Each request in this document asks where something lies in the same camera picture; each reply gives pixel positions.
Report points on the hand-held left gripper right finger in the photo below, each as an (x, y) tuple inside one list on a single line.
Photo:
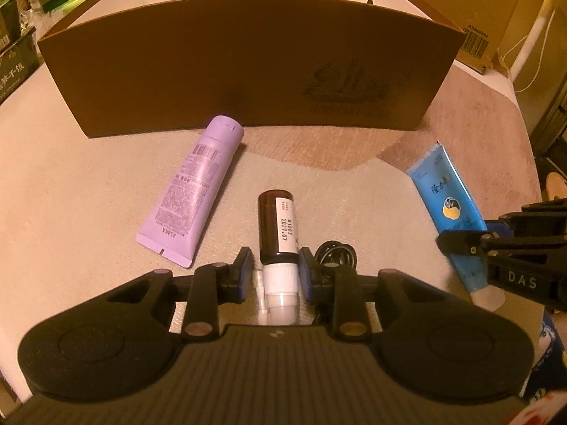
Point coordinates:
[(305, 275)]

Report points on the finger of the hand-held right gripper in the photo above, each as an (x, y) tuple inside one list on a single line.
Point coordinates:
[(500, 226), (460, 242)]

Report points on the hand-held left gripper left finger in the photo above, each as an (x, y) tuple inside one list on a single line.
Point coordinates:
[(243, 275)]

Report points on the blue tube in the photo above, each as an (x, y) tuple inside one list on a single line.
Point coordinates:
[(447, 195)]

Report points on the brown spray bottle white cap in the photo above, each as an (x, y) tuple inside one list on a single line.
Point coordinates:
[(277, 225)]

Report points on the brown storage box white inside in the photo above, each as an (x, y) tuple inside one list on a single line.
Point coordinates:
[(248, 75)]

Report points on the beige rounded object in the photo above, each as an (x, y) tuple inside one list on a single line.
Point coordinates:
[(557, 185)]

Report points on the person's printed clothing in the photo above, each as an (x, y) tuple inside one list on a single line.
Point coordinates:
[(551, 363)]

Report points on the purple tube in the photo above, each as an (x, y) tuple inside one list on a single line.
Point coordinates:
[(195, 186)]

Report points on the dark slatted furniture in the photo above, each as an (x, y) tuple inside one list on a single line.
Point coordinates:
[(551, 115)]

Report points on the white pole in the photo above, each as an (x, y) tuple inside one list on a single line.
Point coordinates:
[(534, 37)]

